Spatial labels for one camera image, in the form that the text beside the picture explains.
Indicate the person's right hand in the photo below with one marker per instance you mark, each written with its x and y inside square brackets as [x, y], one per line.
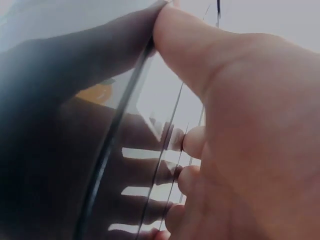
[250, 137]

